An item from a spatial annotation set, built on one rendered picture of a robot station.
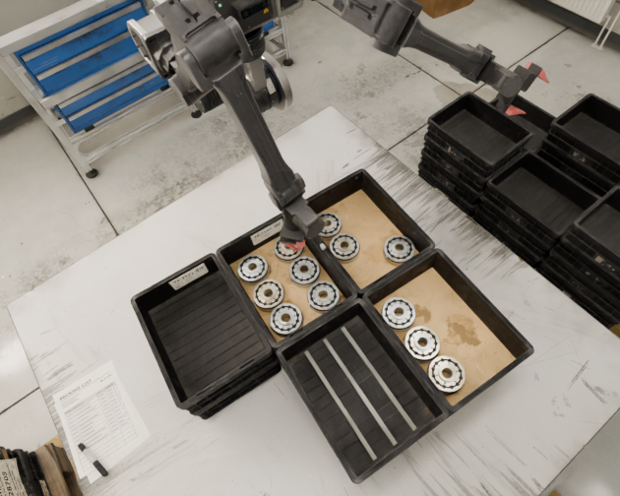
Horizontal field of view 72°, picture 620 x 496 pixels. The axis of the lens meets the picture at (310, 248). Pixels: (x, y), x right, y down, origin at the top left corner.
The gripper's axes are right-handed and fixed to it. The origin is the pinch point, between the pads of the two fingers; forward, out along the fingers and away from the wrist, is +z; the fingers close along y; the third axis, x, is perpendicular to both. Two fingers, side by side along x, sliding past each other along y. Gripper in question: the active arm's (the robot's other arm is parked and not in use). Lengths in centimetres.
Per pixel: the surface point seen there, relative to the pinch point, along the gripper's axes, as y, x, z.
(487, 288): 14, -62, 36
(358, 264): 7.7, -16.7, 23.4
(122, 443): -62, 45, 37
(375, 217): 27.7, -19.0, 23.4
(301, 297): -8.1, -0.7, 23.5
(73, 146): 84, 175, 82
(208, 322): -22.6, 27.1, 23.9
